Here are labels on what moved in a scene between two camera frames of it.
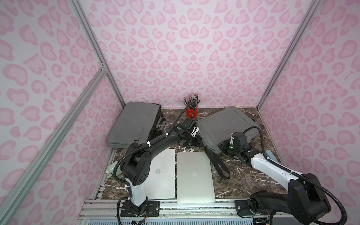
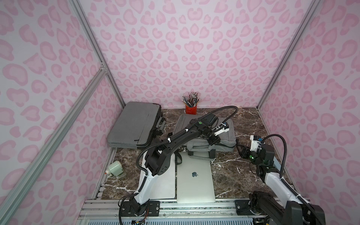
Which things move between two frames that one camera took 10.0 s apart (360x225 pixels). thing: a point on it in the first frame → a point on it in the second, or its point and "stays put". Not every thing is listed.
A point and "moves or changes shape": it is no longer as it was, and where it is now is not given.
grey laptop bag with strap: [214, 132] moves or changes shape
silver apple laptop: [161, 184] stays put
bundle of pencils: [192, 101] stays put
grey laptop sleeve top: [134, 124] stays put
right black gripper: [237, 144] → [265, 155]
